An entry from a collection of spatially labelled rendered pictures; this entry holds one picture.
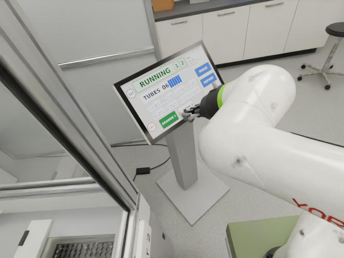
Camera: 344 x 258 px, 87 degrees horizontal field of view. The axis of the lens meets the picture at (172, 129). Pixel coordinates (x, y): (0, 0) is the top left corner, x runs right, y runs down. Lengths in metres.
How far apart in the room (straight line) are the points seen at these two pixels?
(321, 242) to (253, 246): 0.26
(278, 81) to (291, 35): 3.05
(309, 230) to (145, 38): 1.37
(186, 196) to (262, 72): 1.42
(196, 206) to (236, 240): 0.94
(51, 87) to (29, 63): 0.04
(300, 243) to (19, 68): 0.59
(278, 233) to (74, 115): 0.70
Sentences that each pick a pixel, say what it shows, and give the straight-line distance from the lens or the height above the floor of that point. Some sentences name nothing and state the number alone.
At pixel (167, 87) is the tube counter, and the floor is 1.10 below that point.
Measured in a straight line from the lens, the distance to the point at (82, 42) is 1.59.
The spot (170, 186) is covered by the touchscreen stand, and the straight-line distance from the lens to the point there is 1.73.
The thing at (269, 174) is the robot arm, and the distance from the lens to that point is 0.27.
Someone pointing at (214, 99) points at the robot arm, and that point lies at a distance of 0.45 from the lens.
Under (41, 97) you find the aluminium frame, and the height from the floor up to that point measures 1.45.
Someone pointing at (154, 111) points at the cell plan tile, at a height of 1.06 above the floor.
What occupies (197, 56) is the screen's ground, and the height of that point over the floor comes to 1.15.
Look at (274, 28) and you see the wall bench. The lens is 3.23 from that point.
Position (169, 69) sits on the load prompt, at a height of 1.16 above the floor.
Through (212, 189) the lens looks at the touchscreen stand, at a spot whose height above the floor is 0.03.
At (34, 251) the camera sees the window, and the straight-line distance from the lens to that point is 0.35.
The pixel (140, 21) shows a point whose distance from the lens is 1.45.
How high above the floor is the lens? 1.58
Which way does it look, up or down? 46 degrees down
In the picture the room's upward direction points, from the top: 12 degrees counter-clockwise
